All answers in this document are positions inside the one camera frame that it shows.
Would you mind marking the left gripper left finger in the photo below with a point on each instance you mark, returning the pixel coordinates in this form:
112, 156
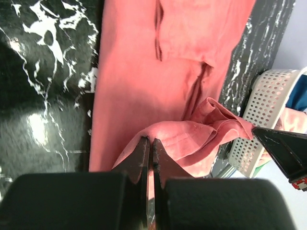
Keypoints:
135, 168

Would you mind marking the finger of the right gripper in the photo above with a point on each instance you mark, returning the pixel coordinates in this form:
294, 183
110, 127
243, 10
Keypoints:
289, 151

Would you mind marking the red t-shirt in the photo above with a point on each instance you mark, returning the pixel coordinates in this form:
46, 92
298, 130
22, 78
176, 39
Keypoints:
162, 65

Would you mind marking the white laundry basket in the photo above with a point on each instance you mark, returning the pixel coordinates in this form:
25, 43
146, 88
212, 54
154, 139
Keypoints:
268, 98

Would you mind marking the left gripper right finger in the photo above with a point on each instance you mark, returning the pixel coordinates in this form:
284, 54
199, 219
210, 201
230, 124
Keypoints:
164, 168

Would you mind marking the blue t-shirt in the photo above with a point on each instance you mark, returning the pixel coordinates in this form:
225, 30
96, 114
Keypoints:
298, 97

